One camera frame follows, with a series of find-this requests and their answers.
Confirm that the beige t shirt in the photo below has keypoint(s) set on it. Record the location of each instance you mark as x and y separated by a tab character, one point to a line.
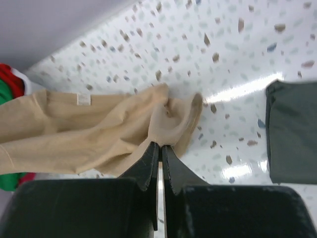
65	133

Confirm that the white plastic laundry basket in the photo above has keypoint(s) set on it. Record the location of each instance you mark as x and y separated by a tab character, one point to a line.
28	84

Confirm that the folded dark grey t shirt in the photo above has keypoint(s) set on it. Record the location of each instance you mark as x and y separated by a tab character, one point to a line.
291	132

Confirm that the red t shirt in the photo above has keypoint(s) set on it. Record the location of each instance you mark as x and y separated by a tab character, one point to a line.
17	88

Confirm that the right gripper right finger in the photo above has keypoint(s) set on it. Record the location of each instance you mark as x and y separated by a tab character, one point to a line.
197	209

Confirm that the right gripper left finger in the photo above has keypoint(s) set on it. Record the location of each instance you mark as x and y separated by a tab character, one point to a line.
123	207

